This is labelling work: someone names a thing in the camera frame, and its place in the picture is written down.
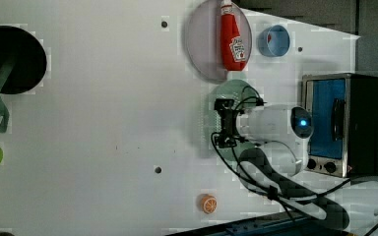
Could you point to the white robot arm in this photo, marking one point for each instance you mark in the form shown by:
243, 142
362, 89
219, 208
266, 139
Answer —
268, 147

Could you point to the light blue bowl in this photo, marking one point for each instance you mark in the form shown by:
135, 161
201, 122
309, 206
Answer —
279, 45

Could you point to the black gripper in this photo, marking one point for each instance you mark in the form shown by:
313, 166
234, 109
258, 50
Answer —
228, 134

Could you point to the grey round plate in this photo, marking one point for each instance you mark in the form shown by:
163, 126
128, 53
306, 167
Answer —
203, 43

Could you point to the red plush ketchup bottle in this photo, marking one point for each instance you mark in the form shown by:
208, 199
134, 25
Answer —
231, 44

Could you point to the mint green oval strainer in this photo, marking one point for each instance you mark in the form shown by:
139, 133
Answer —
244, 97

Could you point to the orange slice toy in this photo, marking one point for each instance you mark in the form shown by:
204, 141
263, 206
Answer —
208, 204

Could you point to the black toaster oven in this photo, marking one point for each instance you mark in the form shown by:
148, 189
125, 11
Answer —
344, 108

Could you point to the black round pan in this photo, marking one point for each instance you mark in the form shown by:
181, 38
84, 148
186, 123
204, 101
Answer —
27, 56

